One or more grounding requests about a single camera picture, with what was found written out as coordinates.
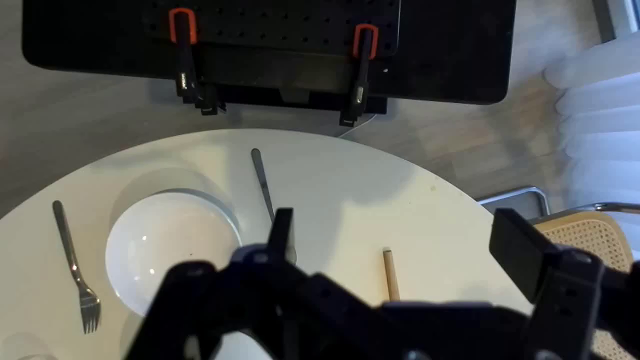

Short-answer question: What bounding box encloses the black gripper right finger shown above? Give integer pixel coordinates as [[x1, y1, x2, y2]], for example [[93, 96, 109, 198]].
[[488, 205, 640, 360]]

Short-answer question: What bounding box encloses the red spatula with wooden handle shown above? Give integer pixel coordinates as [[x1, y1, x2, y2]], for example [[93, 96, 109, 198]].
[[379, 246, 401, 303]]

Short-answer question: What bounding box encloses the white ceramic bowl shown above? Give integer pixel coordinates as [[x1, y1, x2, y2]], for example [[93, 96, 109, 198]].
[[103, 187, 246, 320]]

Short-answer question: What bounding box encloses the wicker back chair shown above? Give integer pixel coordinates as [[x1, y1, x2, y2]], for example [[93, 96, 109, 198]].
[[475, 184, 640, 360]]

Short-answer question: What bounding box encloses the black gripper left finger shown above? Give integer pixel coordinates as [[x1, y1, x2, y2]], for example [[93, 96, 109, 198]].
[[121, 205, 386, 360]]

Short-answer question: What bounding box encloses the white sheer curtain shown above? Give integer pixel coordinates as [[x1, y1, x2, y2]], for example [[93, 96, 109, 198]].
[[542, 29, 640, 210]]

